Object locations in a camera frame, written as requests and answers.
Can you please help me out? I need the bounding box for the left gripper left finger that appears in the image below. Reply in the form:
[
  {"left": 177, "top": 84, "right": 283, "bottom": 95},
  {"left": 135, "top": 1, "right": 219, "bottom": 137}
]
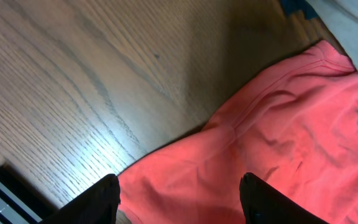
[{"left": 42, "top": 174, "right": 121, "bottom": 224}]

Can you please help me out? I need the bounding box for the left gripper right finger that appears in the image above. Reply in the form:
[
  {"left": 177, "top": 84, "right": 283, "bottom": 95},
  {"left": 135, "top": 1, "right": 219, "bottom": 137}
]
[{"left": 239, "top": 172, "right": 325, "bottom": 224}]

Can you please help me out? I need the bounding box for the red soccer t-shirt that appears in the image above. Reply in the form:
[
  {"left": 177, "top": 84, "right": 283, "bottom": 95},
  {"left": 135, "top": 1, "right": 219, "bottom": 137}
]
[{"left": 119, "top": 41, "right": 358, "bottom": 223}]

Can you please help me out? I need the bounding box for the navy folded garment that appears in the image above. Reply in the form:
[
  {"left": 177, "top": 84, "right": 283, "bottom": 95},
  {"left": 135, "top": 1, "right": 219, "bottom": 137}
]
[{"left": 280, "top": 0, "right": 318, "bottom": 20}]

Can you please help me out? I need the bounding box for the khaki folded garment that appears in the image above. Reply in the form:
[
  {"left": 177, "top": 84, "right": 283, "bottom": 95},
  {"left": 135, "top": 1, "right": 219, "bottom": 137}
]
[{"left": 307, "top": 0, "right": 358, "bottom": 71}]

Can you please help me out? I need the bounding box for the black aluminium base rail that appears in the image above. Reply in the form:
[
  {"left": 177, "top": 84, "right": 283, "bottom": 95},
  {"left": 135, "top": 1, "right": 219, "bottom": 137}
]
[{"left": 0, "top": 164, "right": 58, "bottom": 223}]

